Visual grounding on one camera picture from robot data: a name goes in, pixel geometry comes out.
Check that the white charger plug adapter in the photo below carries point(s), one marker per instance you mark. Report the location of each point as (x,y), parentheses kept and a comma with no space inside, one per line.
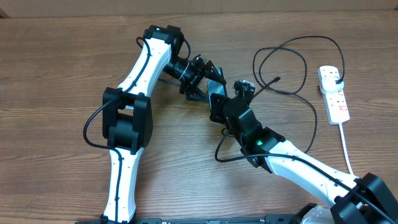
(331,84)

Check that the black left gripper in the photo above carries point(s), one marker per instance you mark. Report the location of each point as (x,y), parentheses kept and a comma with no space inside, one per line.
(209,71)

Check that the white power strip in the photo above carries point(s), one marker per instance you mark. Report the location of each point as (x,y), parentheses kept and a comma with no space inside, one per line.
(335,103)

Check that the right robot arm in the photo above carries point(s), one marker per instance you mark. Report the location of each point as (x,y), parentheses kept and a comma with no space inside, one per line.
(348,198)

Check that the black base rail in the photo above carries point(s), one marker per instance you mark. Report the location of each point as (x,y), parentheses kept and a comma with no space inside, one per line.
(268,219)

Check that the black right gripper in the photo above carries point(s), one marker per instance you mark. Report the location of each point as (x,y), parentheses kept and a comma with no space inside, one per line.
(217,115)

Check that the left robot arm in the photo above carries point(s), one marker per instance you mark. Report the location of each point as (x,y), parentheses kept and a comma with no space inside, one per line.
(127,112)

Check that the Samsung Galaxy smartphone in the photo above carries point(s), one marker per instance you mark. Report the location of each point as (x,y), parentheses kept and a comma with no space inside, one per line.
(215,87)

